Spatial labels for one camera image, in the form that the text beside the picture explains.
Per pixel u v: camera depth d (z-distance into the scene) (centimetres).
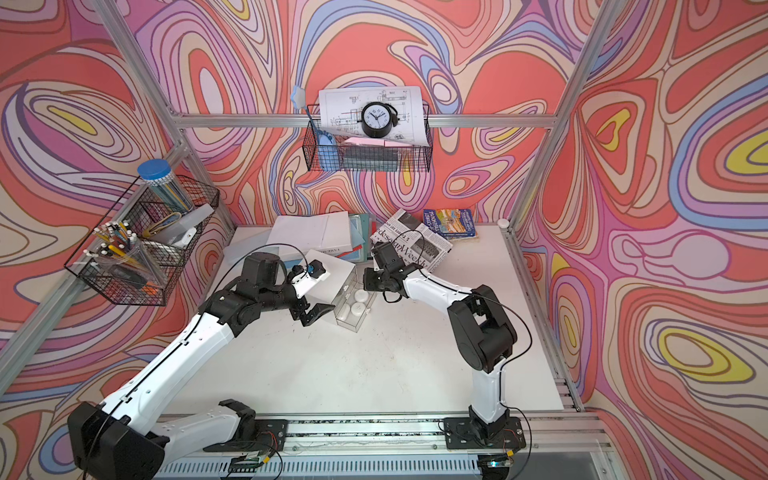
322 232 108
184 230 72
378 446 73
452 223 115
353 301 97
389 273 73
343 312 92
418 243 105
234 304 53
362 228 115
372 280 84
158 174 69
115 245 58
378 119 80
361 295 96
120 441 37
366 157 80
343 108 84
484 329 50
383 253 73
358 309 94
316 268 63
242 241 116
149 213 78
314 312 67
